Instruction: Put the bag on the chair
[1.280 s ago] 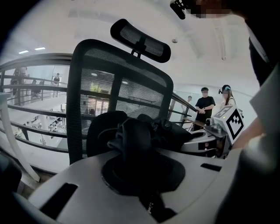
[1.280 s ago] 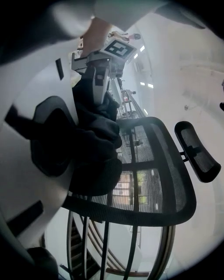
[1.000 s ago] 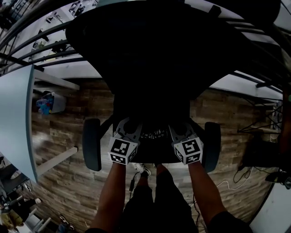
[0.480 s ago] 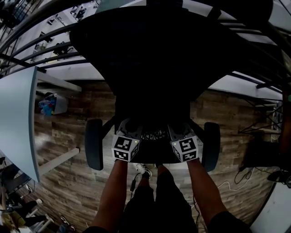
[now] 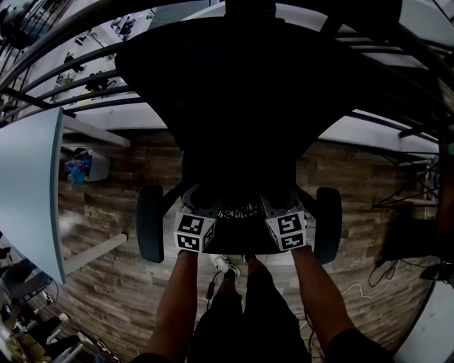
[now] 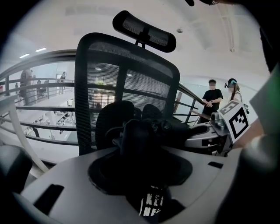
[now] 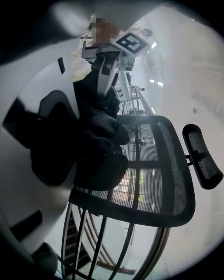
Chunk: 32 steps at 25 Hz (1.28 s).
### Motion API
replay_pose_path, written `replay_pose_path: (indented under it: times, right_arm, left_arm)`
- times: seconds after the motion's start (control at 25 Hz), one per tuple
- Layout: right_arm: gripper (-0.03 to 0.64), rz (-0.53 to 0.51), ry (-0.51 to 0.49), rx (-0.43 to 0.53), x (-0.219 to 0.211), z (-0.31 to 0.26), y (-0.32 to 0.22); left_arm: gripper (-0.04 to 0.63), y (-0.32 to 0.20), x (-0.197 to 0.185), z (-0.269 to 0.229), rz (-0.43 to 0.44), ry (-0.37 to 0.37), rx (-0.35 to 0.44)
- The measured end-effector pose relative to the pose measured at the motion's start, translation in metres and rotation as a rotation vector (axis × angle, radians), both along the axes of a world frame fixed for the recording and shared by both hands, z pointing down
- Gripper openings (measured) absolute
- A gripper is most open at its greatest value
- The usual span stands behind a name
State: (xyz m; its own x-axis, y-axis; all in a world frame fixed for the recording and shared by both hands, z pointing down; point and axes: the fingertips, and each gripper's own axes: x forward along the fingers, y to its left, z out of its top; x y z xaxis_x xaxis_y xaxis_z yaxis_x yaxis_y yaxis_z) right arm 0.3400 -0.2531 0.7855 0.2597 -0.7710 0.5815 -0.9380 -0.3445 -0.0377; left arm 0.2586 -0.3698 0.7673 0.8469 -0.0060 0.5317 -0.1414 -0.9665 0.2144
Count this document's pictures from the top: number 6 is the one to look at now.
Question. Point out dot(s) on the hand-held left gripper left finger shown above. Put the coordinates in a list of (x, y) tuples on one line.
[(76, 175)]

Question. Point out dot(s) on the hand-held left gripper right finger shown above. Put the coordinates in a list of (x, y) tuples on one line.
[(207, 186)]

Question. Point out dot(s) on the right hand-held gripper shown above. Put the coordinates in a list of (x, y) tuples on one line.
[(237, 124)]

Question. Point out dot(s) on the black mesh office chair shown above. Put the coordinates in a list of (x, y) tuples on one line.
[(81, 98)]

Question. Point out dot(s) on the person's right forearm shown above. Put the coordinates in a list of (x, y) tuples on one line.
[(249, 135)]

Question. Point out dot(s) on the black curved metal railing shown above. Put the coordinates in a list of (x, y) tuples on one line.
[(43, 108)]

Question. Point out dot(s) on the round ceiling detector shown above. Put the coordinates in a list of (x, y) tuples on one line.
[(179, 30)]

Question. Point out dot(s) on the person's black shirt torso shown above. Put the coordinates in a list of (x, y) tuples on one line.
[(270, 50)]

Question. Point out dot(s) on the square ceiling panel light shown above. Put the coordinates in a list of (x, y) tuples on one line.
[(24, 56), (40, 50)]

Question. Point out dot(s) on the black head camera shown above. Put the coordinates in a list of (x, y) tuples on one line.
[(190, 2)]

